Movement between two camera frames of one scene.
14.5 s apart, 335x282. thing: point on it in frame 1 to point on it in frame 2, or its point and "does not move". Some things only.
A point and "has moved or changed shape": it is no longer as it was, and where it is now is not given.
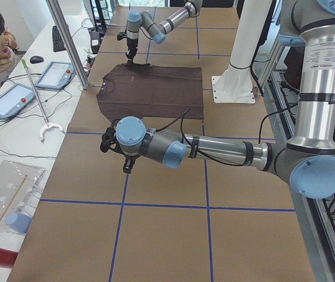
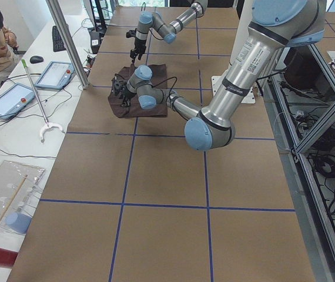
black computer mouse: x=36 y=59 does not move
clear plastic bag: x=7 y=196 does not move
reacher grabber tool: x=47 y=124 does not move
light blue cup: x=17 y=222 does not move
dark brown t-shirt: x=141 y=90 has moved or changed shape
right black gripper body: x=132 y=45 to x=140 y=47
